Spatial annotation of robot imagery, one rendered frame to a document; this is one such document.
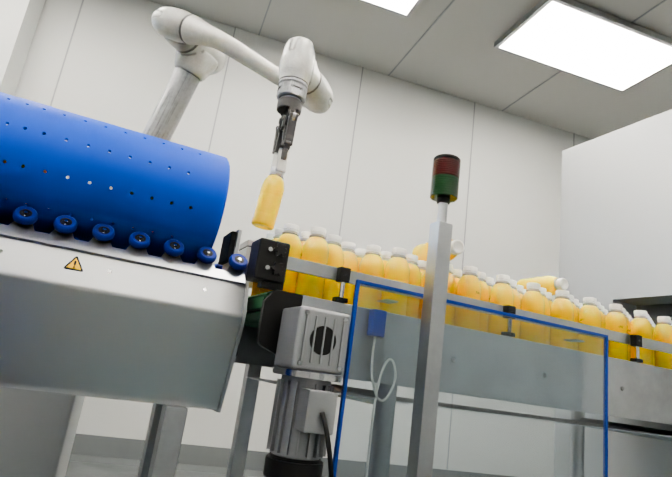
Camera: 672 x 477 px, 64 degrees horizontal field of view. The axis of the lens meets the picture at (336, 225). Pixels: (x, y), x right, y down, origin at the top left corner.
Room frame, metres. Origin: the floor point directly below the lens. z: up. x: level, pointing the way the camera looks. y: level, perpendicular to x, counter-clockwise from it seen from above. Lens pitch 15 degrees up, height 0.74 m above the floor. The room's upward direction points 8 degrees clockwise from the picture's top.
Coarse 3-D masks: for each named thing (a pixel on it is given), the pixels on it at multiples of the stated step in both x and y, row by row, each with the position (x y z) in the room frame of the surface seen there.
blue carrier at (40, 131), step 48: (0, 96) 1.04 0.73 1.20; (0, 144) 1.02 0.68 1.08; (48, 144) 1.05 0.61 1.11; (96, 144) 1.09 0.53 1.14; (144, 144) 1.14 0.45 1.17; (0, 192) 1.06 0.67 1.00; (48, 192) 1.08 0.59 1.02; (96, 192) 1.10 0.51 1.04; (144, 192) 1.13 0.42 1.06; (192, 192) 1.17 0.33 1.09; (192, 240) 1.22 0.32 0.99
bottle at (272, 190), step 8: (272, 176) 1.47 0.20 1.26; (280, 176) 1.48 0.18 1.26; (264, 184) 1.47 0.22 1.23; (272, 184) 1.46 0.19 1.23; (280, 184) 1.47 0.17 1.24; (264, 192) 1.46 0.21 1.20; (272, 192) 1.46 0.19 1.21; (280, 192) 1.47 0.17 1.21; (264, 200) 1.46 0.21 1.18; (272, 200) 1.46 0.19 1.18; (280, 200) 1.48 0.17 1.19; (256, 208) 1.47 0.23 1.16; (264, 208) 1.46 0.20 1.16; (272, 208) 1.46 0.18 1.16; (256, 216) 1.46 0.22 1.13; (264, 216) 1.46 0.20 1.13; (272, 216) 1.47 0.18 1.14; (256, 224) 1.49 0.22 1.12; (264, 224) 1.46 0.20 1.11; (272, 224) 1.48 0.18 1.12
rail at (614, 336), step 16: (304, 272) 1.22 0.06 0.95; (320, 272) 1.23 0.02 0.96; (336, 272) 1.25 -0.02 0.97; (352, 272) 1.26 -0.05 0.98; (400, 288) 1.32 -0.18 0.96; (416, 288) 1.34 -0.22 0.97; (480, 304) 1.42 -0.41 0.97; (496, 304) 1.44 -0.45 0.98; (544, 320) 1.51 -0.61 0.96; (560, 320) 1.53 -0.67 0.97; (608, 336) 1.61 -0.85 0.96; (624, 336) 1.64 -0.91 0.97
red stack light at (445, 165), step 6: (438, 162) 1.16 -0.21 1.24; (444, 162) 1.15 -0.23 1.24; (450, 162) 1.15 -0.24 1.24; (456, 162) 1.15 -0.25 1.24; (432, 168) 1.18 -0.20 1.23; (438, 168) 1.15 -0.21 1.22; (444, 168) 1.15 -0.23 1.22; (450, 168) 1.15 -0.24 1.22; (456, 168) 1.15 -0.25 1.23; (432, 174) 1.17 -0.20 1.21; (456, 174) 1.15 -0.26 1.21
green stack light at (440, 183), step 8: (440, 176) 1.15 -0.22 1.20; (448, 176) 1.15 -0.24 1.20; (432, 184) 1.17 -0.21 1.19; (440, 184) 1.15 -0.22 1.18; (448, 184) 1.15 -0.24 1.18; (456, 184) 1.16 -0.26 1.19; (432, 192) 1.16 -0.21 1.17; (440, 192) 1.15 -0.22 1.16; (448, 192) 1.15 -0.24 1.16; (456, 192) 1.16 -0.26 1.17; (456, 200) 1.18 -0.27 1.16
